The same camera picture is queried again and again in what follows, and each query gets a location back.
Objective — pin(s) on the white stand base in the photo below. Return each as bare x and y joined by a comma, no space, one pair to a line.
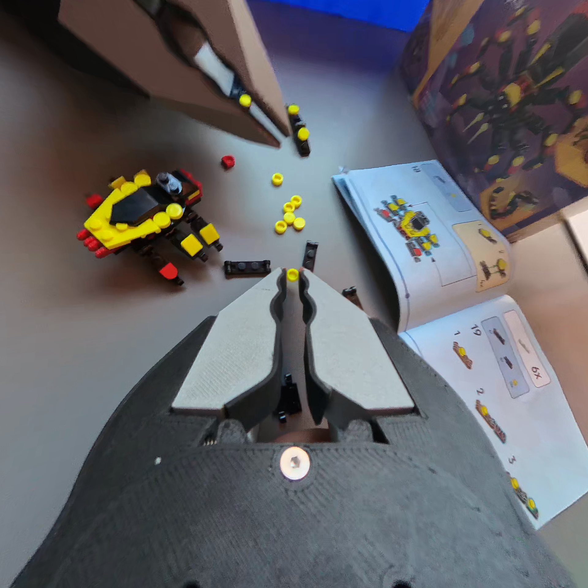
579,234

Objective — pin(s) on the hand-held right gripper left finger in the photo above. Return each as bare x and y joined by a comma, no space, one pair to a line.
229,358

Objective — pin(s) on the lego instruction booklet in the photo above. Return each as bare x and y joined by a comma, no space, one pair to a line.
459,298

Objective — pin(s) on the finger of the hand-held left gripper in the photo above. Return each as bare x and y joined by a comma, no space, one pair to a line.
248,46
138,59

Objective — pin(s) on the blue plastic bin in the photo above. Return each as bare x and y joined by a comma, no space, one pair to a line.
340,11

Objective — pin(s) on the cluster of yellow round studs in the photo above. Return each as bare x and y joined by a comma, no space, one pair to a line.
290,218

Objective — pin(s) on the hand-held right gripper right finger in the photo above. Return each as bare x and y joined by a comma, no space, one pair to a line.
353,363

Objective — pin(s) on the purple lego set box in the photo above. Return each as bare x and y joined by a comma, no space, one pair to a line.
505,115

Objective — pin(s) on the red round lego piece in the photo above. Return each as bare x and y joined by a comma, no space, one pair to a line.
228,161

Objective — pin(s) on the yellow black red lego model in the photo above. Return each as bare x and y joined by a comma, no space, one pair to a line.
133,211

